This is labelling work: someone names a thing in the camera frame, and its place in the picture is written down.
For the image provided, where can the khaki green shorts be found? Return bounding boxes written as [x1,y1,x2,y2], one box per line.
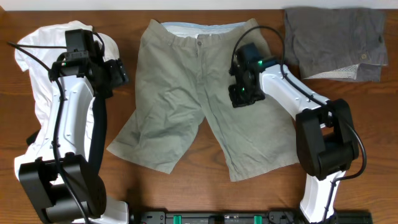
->
[108,19,298,182]

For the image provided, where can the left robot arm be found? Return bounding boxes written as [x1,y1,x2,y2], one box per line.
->
[17,29,130,223]

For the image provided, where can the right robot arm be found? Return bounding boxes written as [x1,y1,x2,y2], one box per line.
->
[228,43,359,223]

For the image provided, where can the white shirt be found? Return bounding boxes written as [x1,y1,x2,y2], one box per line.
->
[14,21,119,180]

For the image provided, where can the folded grey shorts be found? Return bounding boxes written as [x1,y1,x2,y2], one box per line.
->
[284,7,388,82]

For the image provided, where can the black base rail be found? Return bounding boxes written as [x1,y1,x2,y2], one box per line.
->
[130,210,373,224]

